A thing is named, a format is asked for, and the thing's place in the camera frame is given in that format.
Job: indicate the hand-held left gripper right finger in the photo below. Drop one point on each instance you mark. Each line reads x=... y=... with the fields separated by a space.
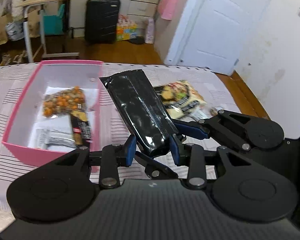
x=174 y=151

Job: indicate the black suitcase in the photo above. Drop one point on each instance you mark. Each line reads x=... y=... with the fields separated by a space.
x=102 y=20

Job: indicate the pink cardboard box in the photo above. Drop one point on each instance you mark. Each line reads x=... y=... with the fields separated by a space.
x=27 y=155

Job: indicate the brown paper bag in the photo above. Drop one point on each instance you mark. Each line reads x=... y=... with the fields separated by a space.
x=3 y=30

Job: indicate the dark slippers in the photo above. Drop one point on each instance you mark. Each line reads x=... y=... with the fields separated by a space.
x=137 y=40

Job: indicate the grey plastic bag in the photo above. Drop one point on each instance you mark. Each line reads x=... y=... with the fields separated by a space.
x=15 y=31

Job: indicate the black snack packet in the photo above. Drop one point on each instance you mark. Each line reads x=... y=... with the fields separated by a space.
x=140 y=110
x=81 y=130

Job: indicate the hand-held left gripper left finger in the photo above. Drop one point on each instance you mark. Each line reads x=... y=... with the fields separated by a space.
x=130 y=151

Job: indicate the large clear peanut bag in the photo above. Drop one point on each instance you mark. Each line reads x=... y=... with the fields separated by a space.
x=63 y=101

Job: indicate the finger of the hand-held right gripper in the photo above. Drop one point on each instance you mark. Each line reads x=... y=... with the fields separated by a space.
x=190 y=130
x=162 y=171

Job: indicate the white printed bag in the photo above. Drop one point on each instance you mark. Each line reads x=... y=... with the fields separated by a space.
x=150 y=31

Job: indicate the printed paper sheet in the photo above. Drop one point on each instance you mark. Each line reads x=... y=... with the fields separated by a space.
x=61 y=123

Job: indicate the patterned slippers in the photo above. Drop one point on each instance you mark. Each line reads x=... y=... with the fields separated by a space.
x=15 y=57

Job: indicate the colourful cardboard box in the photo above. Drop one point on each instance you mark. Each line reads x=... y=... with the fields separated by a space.
x=126 y=30

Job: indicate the beige instant noodle packet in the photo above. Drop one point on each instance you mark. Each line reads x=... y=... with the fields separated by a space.
x=182 y=100

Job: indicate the striped bed sheet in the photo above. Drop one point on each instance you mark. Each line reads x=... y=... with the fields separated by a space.
x=2 y=92

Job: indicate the white door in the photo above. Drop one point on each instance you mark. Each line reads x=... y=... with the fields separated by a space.
x=215 y=30

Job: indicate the pink hanging bag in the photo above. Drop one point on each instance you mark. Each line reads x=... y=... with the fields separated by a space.
x=167 y=7

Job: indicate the teal bag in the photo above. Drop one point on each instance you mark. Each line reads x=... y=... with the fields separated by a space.
x=53 y=22

